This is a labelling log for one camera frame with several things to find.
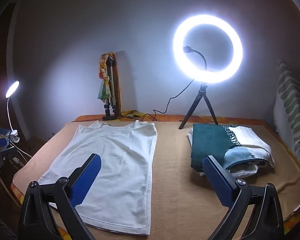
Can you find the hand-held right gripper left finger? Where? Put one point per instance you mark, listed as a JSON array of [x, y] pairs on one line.
[[86, 180]]

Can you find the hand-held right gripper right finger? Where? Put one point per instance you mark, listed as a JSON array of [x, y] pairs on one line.
[[217, 182]]

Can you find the white tank top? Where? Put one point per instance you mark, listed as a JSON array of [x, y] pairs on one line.
[[120, 155]]

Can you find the teal patterned folded garment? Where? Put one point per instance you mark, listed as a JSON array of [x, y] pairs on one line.
[[207, 142]]

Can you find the beige blanket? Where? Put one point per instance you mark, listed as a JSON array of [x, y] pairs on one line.
[[175, 180]]

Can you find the black stand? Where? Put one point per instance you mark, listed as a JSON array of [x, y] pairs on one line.
[[0, 162]]

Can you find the small black tripod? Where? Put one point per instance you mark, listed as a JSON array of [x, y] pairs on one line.
[[203, 90]]

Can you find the orange brown cloth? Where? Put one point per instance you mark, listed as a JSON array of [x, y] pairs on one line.
[[118, 85]]

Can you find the colourful patterned scarf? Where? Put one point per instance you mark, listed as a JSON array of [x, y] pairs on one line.
[[103, 80]]

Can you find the green striped pillow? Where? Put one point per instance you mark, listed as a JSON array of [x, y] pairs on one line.
[[290, 100]]

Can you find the white clip desk lamp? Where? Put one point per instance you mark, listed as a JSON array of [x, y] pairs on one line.
[[12, 88]]

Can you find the black gooseneck phone holder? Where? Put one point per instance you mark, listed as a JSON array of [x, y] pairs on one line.
[[201, 55]]

